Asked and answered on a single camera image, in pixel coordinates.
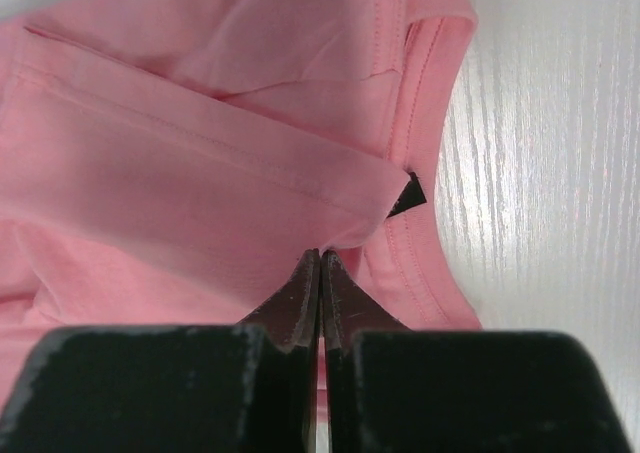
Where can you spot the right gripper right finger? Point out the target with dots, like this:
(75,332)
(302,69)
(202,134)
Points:
(392,389)

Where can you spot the pink t shirt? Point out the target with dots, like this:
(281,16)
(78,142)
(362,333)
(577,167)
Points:
(168,161)

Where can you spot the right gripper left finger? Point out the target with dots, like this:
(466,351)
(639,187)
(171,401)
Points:
(247,387)

